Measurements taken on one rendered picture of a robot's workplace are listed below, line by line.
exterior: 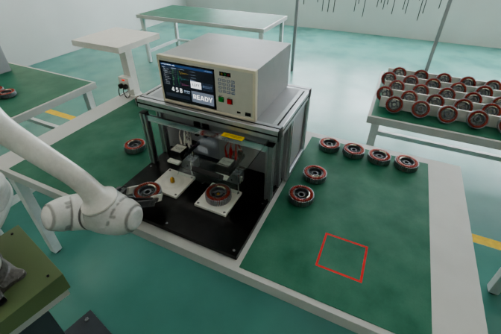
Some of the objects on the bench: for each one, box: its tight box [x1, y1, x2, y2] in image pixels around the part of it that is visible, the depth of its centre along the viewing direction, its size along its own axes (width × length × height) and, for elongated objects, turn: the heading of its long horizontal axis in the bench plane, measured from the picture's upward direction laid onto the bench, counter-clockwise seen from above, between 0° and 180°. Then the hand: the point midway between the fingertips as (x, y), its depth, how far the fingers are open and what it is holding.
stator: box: [124, 139, 146, 154], centre depth 165 cm, size 11×11×4 cm
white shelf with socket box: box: [71, 27, 160, 98], centre depth 198 cm, size 35×37×46 cm
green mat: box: [239, 136, 432, 334], centre depth 131 cm, size 94×61×1 cm, turn 155°
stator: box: [303, 165, 327, 184], centre depth 145 cm, size 11×11×4 cm
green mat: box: [9, 98, 171, 195], centre depth 176 cm, size 94×61×1 cm, turn 155°
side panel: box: [282, 97, 311, 182], centre depth 146 cm, size 28×3×32 cm, turn 155°
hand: (147, 193), depth 124 cm, fingers closed on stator, 11 cm apart
